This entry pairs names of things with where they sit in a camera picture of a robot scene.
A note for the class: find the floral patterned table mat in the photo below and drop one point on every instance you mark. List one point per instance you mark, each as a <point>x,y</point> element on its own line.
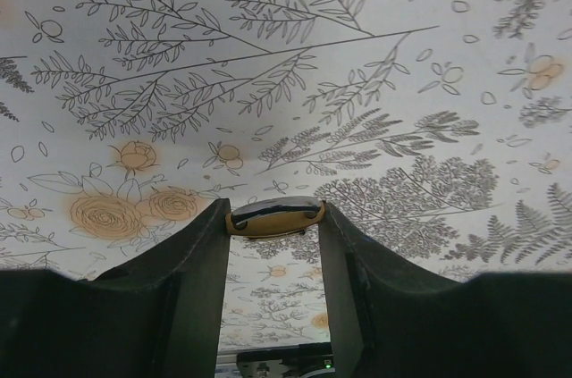
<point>441,128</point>

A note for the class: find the brass padlock with steel shackle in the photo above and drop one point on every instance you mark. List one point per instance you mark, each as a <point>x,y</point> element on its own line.
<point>275,217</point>

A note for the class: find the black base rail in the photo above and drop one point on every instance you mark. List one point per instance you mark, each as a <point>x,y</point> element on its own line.
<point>303,360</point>

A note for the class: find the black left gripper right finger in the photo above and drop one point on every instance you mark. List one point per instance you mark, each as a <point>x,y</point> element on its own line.
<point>391,318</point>

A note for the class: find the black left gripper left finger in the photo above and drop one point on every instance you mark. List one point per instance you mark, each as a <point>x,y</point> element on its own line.
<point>157,315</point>

